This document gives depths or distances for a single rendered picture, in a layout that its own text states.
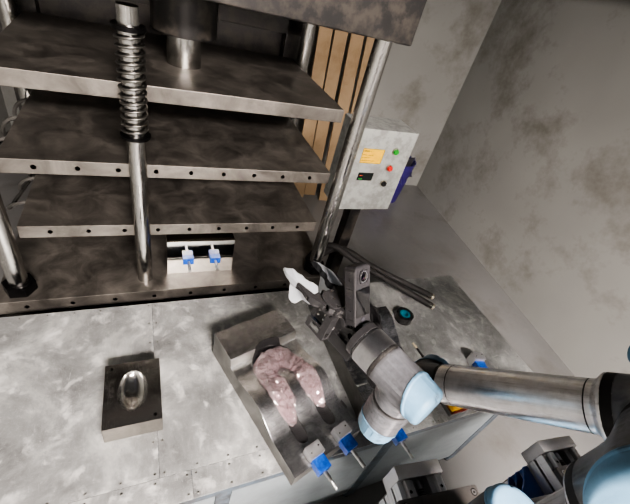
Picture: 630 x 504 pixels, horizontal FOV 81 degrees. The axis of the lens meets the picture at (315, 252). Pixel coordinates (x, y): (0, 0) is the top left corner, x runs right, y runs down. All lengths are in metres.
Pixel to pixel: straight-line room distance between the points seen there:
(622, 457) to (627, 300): 2.78
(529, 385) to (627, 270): 2.61
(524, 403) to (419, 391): 0.16
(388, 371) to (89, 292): 1.26
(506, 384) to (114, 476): 0.98
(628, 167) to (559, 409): 2.77
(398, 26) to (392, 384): 1.06
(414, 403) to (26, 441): 1.03
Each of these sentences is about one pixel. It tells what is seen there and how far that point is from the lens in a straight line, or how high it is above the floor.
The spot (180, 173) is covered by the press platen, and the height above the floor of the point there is 1.26.
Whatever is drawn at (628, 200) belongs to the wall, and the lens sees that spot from 3.28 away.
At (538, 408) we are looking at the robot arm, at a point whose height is 1.51.
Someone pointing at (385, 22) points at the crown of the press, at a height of 1.85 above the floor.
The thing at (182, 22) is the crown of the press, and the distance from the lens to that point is 1.46.
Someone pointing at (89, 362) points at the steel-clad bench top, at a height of 0.80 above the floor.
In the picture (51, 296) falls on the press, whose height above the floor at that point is 0.79.
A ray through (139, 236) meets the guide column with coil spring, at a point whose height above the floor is 1.02.
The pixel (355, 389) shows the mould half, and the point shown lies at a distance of 1.33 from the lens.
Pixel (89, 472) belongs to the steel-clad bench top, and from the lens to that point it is 1.25.
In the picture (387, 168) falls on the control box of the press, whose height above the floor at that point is 1.30.
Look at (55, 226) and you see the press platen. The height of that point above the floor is 1.04.
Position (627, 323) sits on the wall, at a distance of 3.27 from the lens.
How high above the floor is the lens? 1.94
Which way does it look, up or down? 37 degrees down
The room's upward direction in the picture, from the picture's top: 17 degrees clockwise
